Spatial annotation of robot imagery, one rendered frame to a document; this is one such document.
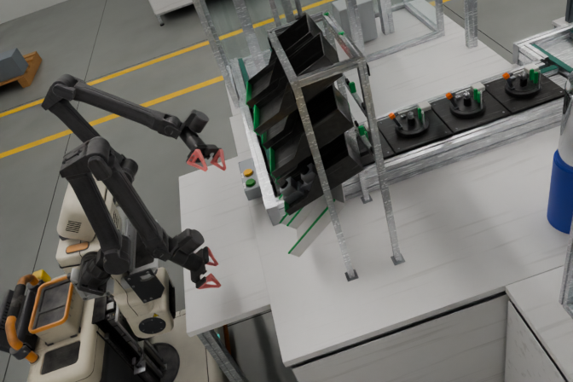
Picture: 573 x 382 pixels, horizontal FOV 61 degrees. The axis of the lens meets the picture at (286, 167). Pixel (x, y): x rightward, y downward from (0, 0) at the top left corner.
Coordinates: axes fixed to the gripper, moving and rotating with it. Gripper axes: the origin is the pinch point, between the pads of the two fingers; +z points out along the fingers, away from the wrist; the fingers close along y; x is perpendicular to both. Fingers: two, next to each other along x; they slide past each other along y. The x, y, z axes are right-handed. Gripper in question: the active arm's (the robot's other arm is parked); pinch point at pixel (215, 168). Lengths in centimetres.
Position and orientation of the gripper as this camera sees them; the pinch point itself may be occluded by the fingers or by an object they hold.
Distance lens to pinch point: 172.9
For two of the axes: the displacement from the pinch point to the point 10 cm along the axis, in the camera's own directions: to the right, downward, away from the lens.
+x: -5.6, 7.3, 4.0
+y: 5.6, -0.3, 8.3
